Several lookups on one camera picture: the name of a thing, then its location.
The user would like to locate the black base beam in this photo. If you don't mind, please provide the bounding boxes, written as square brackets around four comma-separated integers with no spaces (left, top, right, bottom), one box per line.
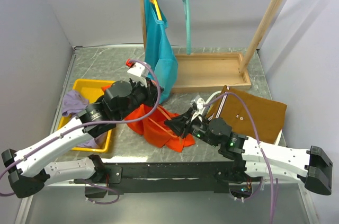
[73,162,263,196]

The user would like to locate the aluminium frame rail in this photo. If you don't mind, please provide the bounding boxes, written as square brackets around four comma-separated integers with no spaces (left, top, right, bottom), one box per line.
[14,178,320,224]

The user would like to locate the wooden clothes rack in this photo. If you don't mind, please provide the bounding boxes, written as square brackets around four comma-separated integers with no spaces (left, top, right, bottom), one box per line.
[139,0,283,93]

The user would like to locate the purple t shirt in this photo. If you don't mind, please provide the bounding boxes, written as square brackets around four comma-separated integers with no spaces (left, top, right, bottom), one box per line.
[61,89,108,149]

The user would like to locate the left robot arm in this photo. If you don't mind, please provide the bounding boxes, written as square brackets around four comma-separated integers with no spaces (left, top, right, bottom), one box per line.
[2,78,163,199]

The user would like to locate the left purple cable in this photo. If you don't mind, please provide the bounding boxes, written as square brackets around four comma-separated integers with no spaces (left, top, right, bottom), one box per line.
[0,59,162,205]

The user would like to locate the teal plastic hanger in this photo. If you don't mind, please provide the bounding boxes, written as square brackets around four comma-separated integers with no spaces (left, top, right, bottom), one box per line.
[182,0,191,55]

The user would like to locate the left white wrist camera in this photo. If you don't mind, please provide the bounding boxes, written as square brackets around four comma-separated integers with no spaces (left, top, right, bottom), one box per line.
[126,59,148,84]

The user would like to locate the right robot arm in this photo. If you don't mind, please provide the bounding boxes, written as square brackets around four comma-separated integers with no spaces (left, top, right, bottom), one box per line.
[164,109,333,195]

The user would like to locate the orange plastic hanger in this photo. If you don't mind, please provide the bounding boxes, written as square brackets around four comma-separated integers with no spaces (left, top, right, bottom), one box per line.
[146,80,185,152]

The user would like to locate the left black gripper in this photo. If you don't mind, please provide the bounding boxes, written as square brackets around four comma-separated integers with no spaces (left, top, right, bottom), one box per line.
[116,76,164,121]

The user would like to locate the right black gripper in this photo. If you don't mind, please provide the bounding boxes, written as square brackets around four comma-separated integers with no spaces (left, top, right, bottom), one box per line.
[164,107,218,147]

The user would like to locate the white plastic basket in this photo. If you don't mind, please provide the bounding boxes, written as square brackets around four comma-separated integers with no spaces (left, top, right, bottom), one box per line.
[201,90,283,148]

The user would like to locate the orange t shirt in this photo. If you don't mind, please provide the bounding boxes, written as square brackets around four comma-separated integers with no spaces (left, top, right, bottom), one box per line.
[101,83,196,154]

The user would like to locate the yellow plastic tray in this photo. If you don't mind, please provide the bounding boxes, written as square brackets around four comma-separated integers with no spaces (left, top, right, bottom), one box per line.
[72,78,114,153]

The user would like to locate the blue t shirt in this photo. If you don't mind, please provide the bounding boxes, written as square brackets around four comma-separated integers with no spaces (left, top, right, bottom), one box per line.
[144,0,178,103]

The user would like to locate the brown shorts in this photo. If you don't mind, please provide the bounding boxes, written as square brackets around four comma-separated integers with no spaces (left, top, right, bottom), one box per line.
[206,85,288,145]

